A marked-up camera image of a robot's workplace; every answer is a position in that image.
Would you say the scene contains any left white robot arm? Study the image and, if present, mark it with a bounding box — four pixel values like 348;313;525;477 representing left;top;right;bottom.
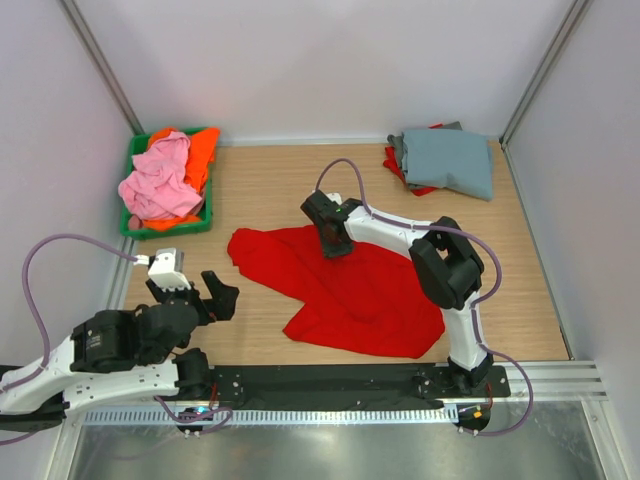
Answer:
1;271;240;433

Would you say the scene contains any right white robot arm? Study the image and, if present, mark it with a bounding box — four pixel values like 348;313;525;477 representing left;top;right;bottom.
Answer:
301;190;493;396

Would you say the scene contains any folded dark grey t-shirt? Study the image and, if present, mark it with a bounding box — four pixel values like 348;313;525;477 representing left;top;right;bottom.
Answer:
383;135;435;197

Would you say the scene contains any pink t-shirt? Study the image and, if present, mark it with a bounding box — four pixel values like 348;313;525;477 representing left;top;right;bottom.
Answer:
118;131;202;220

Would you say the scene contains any folded grey-blue t-shirt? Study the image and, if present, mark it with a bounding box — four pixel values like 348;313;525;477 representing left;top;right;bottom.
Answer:
401;128;494;201

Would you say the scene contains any orange t-shirt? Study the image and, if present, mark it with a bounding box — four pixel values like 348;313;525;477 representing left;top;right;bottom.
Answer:
142;127;220;232

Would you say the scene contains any green plastic bin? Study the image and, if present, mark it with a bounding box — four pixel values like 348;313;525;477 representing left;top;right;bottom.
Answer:
117;127;220;240

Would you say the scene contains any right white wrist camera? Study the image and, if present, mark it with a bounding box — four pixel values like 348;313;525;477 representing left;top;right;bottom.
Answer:
309;190;343;205

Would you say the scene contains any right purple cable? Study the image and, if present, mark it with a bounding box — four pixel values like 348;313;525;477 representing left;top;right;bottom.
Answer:
318;158;535;439

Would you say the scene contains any purple cable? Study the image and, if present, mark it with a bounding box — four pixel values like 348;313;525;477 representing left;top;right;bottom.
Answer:
0;232;236;460
318;158;535;439

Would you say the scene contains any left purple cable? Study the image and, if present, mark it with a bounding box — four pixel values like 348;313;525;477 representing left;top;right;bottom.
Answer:
0;232;236;460

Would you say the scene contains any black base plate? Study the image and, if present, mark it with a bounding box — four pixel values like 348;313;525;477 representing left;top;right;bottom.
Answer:
152;363;512;412

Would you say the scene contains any slotted cable duct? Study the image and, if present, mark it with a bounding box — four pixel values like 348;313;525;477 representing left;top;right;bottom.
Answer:
84;404;458;427

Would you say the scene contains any right aluminium rail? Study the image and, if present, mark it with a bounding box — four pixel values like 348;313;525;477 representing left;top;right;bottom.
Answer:
520;360;608;402

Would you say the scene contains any right aluminium corner post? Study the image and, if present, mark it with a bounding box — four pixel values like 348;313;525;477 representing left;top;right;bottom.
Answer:
499;0;594;149

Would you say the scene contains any aluminium corner post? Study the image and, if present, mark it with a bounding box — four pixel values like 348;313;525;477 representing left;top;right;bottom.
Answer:
58;0;145;135
499;0;594;149

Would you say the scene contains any left aluminium corner post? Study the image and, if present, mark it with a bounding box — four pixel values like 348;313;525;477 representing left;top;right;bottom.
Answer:
58;0;145;135

